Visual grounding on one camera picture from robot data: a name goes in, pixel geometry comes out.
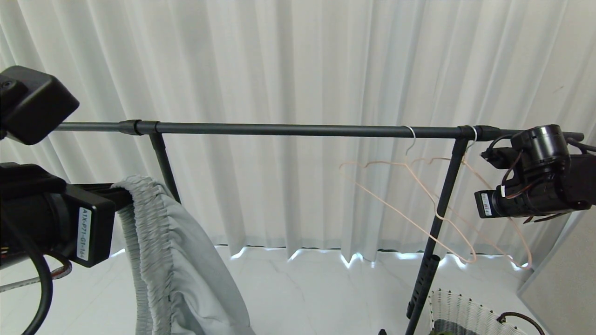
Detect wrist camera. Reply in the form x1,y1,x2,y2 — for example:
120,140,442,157
481,147,518,170
0,65,80,196

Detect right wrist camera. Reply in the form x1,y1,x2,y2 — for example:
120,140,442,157
481,147,518,170

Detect pale grey shorts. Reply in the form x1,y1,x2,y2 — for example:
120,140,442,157
112,175,256,335

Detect pink clothes hanger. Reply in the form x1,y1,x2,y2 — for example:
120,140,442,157
339,126,478,264
410,127,533,270

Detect white laundry basket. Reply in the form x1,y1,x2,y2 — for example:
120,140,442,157
428,289,545,335

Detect black clothes rack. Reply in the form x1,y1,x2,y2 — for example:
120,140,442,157
55,120,585,335

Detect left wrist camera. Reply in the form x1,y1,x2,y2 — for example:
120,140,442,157
0,65,80,196

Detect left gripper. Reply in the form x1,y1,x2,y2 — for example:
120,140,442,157
0,184,117,268

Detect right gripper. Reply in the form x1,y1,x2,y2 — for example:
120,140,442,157
475,184,582,219

